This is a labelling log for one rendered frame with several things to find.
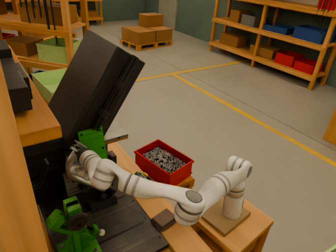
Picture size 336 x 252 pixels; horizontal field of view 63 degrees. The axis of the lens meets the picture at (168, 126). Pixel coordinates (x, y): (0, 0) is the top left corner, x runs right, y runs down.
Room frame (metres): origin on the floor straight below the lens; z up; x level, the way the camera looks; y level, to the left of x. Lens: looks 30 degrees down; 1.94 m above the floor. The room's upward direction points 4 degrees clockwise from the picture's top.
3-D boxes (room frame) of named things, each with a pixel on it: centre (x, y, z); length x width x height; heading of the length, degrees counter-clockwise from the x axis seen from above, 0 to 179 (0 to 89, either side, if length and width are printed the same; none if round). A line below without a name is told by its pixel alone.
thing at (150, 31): (7.62, 0.74, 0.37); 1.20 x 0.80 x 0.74; 135
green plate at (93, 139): (1.06, 0.36, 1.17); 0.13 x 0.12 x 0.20; 36
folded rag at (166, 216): (0.88, -0.01, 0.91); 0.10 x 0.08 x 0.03; 134
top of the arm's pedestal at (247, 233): (0.99, -0.35, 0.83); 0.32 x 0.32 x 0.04; 43
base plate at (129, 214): (1.08, 0.45, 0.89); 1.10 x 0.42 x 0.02; 36
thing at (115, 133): (1.21, 0.42, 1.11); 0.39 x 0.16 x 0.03; 126
